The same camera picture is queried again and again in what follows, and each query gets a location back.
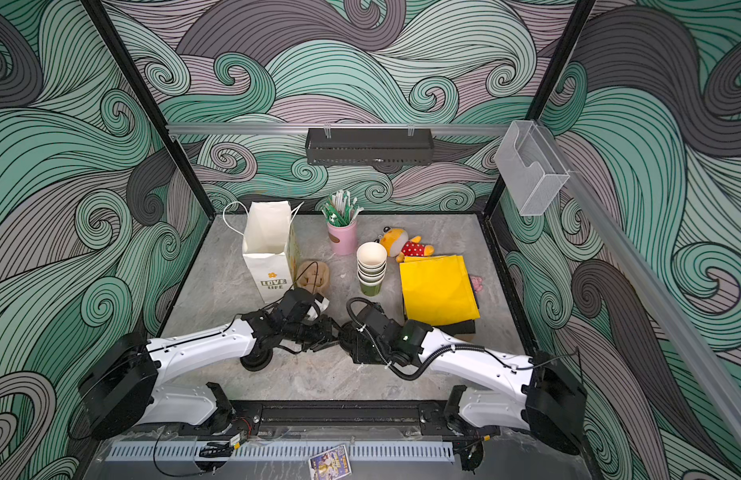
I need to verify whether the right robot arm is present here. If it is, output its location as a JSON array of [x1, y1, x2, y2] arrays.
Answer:
[[344, 297, 588, 455]]

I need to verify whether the yellow napkin stack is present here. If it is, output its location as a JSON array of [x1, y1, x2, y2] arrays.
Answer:
[[400, 255, 481, 326]]

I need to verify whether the colourful card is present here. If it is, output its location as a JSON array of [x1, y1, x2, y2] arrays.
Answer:
[[308, 445, 352, 480]]

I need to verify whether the pink small object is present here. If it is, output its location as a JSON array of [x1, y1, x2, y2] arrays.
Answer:
[[470, 275, 484, 293]]

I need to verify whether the clear acrylic wall holder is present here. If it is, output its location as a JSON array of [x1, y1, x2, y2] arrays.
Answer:
[[494, 120, 570, 217]]

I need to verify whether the brown cardboard cup carrier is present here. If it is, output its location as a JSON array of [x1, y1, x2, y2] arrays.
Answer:
[[294, 260, 330, 296]]

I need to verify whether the stack of paper cups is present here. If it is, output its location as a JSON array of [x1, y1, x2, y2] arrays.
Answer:
[[356, 242, 388, 297]]

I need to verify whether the wrapped straws bundle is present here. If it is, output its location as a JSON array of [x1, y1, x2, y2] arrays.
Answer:
[[320, 190, 364, 227]]

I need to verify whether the stack of black lids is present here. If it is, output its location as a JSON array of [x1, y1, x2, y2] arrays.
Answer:
[[240, 350, 274, 372]]

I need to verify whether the yellow plush toy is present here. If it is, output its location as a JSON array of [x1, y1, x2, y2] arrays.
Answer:
[[378, 227, 435, 263]]

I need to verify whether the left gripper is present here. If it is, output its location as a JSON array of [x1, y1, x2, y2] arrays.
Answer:
[[284, 315, 350, 352]]

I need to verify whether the black wall shelf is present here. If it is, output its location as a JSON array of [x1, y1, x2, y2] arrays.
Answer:
[[306, 127, 435, 167]]

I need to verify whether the white paper bag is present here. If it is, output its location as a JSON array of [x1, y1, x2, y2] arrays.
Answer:
[[222, 201, 302, 305]]

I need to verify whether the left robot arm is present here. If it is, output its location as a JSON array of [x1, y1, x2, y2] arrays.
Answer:
[[78, 288, 340, 440]]

